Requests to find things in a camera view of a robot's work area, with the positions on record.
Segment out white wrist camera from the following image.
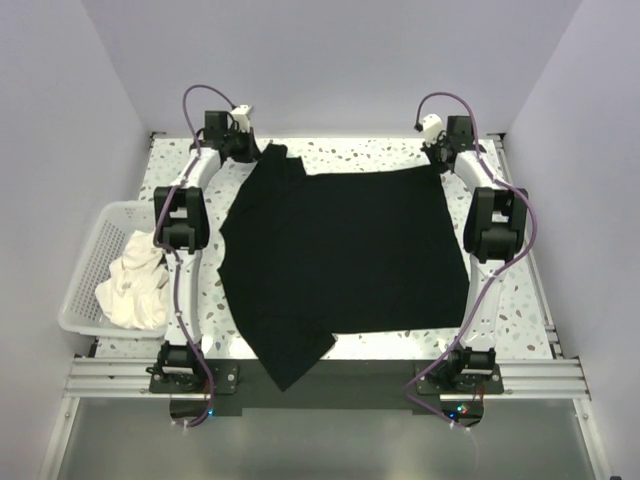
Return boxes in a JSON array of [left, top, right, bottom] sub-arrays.
[[231, 104, 253, 133], [419, 114, 445, 143]]

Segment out white t shirt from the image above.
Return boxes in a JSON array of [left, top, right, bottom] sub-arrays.
[[95, 230, 169, 331]]

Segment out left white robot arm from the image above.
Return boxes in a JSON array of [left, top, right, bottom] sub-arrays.
[[150, 104, 259, 393]]

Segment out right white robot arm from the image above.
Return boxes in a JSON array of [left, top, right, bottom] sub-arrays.
[[417, 114, 527, 394]]

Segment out white plastic laundry basket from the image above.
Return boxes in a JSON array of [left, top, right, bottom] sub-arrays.
[[58, 201, 166, 340]]

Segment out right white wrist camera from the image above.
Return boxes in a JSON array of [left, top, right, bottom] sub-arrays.
[[419, 114, 445, 143]]

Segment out black t shirt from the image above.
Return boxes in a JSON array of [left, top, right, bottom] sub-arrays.
[[219, 144, 469, 390]]

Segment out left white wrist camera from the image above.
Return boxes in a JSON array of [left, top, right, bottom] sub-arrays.
[[231, 104, 253, 133]]

